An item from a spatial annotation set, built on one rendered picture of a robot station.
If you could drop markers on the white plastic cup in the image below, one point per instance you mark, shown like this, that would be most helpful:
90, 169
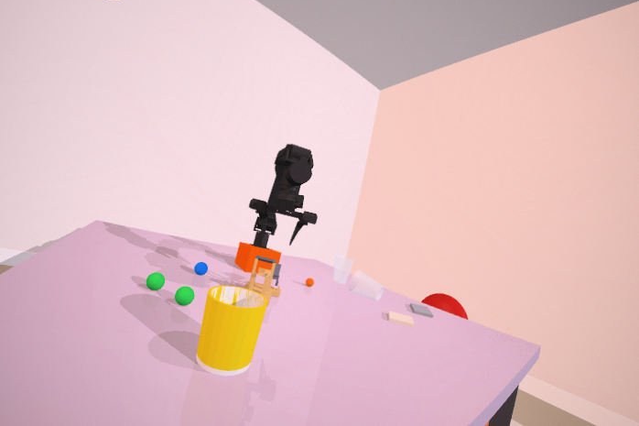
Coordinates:
364, 286
342, 268

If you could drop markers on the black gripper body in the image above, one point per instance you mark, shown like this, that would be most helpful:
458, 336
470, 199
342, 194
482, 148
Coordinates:
263, 207

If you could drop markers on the peach flat bar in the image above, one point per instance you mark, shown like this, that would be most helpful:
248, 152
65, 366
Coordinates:
400, 318

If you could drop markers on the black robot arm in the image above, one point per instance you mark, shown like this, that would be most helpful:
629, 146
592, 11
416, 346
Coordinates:
293, 166

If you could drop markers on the grey flat rectangular tile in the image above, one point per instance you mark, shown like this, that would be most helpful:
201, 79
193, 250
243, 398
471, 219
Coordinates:
419, 309

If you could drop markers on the yellow mug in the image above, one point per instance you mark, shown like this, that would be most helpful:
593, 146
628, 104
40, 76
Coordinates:
229, 331

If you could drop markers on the blue ball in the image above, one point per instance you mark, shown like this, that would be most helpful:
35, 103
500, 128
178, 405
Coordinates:
201, 268

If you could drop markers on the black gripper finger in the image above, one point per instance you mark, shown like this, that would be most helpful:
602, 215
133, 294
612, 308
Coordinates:
299, 225
263, 219

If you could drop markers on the green ball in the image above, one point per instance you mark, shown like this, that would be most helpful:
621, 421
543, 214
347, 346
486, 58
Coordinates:
184, 296
155, 281

